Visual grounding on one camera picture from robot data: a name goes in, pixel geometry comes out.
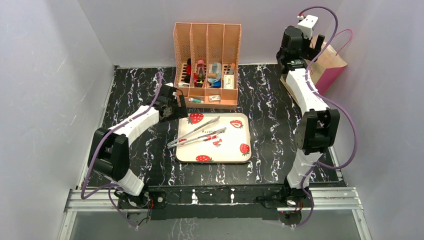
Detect orange plastic file organizer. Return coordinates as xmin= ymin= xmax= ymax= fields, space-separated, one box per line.
xmin=173 ymin=22 xmax=242 ymax=110

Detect white label box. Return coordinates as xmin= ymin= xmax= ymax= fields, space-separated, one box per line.
xmin=223 ymin=74 xmax=235 ymax=89

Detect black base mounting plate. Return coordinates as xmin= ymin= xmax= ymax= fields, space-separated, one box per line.
xmin=113 ymin=183 xmax=305 ymax=221

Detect strawberry print tray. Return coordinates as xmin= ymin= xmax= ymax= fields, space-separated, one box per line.
xmin=174 ymin=112 xmax=252 ymax=164

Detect small white card box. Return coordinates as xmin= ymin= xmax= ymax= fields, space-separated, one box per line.
xmin=208 ymin=95 xmax=221 ymax=102

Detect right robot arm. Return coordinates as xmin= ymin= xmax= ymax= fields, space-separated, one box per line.
xmin=276 ymin=25 xmax=340 ymax=207

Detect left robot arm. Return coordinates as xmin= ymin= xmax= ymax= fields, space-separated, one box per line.
xmin=84 ymin=83 xmax=188 ymax=208

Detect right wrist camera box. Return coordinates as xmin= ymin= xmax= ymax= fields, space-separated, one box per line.
xmin=296 ymin=13 xmax=319 ymax=40

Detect green marker pen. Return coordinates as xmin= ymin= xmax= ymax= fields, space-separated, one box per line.
xmin=188 ymin=97 xmax=204 ymax=104

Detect blue tape dispenser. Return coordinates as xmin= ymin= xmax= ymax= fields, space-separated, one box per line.
xmin=207 ymin=62 xmax=222 ymax=89

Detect paper cake bag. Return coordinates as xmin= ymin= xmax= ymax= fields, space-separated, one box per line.
xmin=280 ymin=36 xmax=347 ymax=99

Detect metal tongs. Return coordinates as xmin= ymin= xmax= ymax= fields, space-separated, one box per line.
xmin=166 ymin=116 xmax=227 ymax=148

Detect pink capped tube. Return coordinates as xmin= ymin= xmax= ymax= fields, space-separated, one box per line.
xmin=195 ymin=60 xmax=206 ymax=88

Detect aluminium frame rail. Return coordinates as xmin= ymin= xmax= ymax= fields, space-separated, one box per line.
xmin=64 ymin=187 xmax=372 ymax=240

